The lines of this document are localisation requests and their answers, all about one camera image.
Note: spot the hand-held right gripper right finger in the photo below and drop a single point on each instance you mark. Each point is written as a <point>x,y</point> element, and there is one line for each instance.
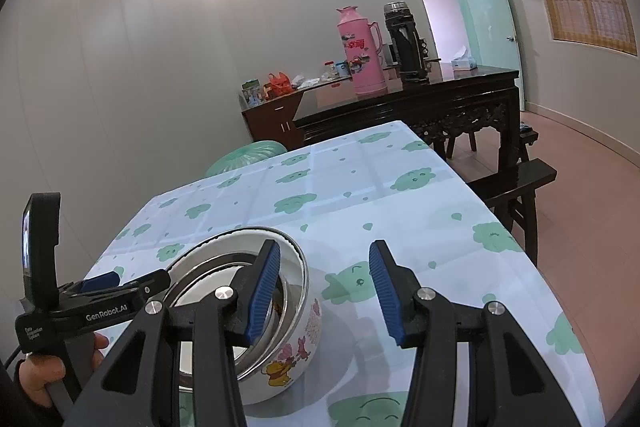
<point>385,292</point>

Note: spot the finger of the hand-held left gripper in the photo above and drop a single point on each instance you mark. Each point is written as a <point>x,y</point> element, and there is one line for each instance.
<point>100,282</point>
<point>147,284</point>

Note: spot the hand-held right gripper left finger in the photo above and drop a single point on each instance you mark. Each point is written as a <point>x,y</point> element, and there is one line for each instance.
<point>264,292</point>

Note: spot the small stainless steel bowl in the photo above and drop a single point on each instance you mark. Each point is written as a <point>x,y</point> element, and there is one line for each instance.
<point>215,274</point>

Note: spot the large white enamel bowl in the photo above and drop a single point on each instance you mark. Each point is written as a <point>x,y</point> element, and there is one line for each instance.
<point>300,347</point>

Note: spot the person's left forearm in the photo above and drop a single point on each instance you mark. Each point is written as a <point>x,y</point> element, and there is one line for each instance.
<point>17,412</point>

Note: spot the person's left hand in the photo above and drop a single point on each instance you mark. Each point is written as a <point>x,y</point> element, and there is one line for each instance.
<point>40,377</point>

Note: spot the green cloud print tablecloth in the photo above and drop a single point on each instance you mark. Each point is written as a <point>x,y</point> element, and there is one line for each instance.
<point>400,217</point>

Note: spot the green plastic stool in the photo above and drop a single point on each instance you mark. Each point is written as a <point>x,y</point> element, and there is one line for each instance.
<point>250,154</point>

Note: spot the brown wooden cabinet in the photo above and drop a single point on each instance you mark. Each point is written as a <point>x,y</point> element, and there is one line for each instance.
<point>270,117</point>

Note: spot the dark wooden bench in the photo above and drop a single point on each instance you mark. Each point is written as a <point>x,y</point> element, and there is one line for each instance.
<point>520,177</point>

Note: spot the dark carved wooden table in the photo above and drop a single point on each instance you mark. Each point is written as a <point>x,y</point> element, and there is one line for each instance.
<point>400,97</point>

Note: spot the green lidded tin box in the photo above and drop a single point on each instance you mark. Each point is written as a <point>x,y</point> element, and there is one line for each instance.
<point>253,93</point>

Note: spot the red plastic bag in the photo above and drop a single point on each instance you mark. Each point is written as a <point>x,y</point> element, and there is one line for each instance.
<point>278,85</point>

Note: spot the dark wooden stool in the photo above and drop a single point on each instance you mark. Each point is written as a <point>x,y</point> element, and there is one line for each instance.
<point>528,137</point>

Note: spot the white plastic bag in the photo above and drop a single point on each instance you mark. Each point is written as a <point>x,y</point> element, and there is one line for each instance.
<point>305,82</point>

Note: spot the small blue container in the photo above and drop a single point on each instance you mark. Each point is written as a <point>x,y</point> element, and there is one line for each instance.
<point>342,70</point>

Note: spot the white jar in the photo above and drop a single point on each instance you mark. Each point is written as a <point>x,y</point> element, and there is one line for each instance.
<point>330,68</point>

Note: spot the pink thermos flask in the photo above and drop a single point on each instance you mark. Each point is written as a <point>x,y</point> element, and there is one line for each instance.
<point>362,57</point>

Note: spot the black thermos flask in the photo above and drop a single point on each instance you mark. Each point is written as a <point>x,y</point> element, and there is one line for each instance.
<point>407,52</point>

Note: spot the white tissue box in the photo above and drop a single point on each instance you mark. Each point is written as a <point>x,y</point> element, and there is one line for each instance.
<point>464,63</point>

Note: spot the pale green door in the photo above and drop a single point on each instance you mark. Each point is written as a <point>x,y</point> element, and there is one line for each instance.
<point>487,17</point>

